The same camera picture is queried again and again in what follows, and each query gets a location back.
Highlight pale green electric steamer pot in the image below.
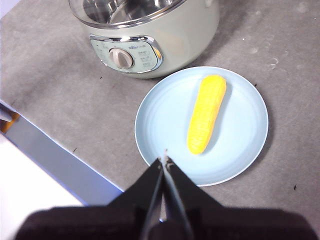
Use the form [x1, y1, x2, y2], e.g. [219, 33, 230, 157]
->
[82, 0, 221, 80]

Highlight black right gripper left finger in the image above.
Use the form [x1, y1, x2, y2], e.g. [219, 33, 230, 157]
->
[14, 157, 163, 240]

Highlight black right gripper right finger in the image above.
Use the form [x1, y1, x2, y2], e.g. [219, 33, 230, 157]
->
[163, 156, 320, 240]

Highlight grey metal table edge rail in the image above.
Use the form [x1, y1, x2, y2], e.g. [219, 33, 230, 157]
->
[0, 99, 125, 207]

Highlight blue round plate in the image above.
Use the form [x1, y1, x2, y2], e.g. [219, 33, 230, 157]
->
[134, 66, 270, 188]

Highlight yellow corn cob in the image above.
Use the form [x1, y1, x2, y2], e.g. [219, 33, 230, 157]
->
[186, 75, 227, 155]

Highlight grey round control dial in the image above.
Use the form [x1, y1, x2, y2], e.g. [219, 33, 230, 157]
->
[108, 47, 134, 70]

